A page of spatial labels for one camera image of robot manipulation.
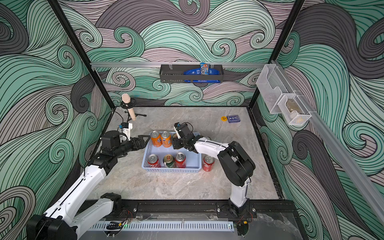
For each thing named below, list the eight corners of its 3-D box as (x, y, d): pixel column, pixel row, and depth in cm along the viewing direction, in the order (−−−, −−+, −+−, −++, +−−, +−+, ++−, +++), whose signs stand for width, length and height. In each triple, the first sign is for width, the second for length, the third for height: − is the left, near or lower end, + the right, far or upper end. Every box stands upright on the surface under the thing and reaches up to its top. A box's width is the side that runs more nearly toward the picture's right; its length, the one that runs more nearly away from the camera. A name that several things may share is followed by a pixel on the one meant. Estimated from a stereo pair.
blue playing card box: (228, 123, 113) (229, 120, 111) (226, 117, 116) (227, 115, 114) (240, 121, 114) (240, 119, 112) (237, 116, 117) (238, 114, 115)
